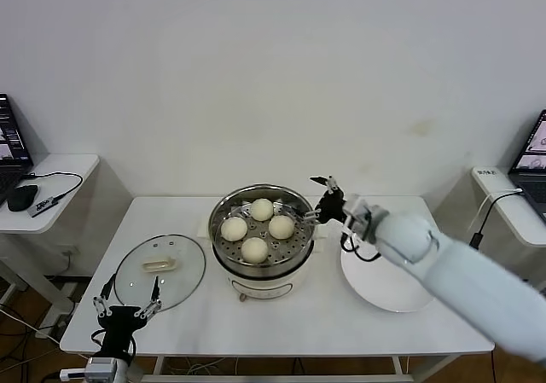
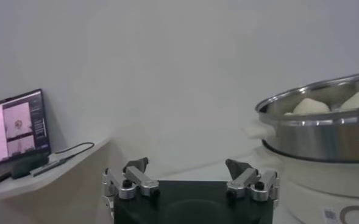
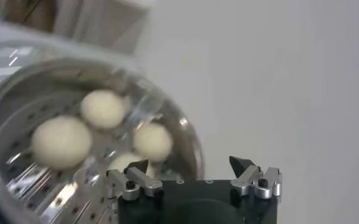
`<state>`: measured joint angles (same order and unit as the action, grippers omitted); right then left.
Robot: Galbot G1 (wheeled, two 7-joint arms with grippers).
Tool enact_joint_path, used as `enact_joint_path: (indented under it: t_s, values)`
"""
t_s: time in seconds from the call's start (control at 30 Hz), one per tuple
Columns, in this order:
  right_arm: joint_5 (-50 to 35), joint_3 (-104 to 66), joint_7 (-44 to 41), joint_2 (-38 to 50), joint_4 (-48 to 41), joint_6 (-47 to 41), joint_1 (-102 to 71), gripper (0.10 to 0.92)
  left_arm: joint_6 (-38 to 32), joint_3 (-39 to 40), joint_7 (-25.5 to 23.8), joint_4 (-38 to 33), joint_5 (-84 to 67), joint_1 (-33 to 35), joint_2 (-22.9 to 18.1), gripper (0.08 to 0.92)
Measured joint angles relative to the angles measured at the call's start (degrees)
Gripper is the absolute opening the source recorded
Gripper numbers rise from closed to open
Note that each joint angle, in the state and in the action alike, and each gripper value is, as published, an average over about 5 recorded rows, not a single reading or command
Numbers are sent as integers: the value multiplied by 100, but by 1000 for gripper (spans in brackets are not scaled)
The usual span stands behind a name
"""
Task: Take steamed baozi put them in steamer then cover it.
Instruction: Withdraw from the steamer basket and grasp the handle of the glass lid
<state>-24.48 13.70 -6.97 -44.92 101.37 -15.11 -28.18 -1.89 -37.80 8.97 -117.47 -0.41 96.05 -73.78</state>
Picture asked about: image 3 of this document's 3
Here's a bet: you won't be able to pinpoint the white steamed baozi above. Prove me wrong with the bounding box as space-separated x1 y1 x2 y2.
132 122 174 162
80 89 128 130
30 115 93 170
107 152 157 180

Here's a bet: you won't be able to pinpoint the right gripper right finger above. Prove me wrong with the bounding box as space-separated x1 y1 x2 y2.
229 155 283 200

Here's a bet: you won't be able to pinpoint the stainless steel steamer basket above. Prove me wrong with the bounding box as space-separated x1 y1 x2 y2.
0 57 205 224

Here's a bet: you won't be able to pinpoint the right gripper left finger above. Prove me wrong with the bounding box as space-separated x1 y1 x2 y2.
105 159 164 201

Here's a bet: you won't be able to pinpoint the white side table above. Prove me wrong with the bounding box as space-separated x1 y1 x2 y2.
52 0 152 56

